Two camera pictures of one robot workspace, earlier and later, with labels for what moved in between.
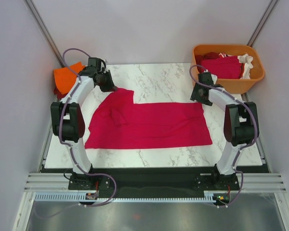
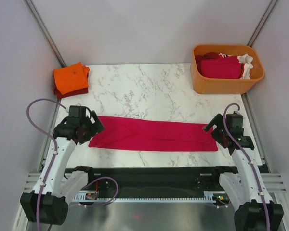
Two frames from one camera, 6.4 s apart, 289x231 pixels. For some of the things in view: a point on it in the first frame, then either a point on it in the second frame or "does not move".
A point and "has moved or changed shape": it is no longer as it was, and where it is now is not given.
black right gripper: (195, 96) → (218, 121)
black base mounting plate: (153, 182) does not move
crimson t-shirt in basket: (228, 67) does not move
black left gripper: (110, 87) → (97, 127)
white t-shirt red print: (244, 58) does not move
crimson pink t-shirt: (115, 121) has moved or changed shape
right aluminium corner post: (262, 22) does not move
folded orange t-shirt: (64, 77) does not move
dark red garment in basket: (210, 55) does not move
